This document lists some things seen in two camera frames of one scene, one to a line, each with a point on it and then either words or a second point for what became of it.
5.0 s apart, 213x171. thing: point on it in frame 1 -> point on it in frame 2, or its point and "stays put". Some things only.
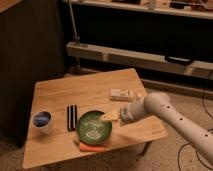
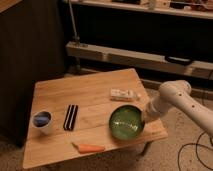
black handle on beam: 178,60 stays put
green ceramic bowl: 92,129 -> 126,121
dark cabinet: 33,46 stays put
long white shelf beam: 126,56 stays put
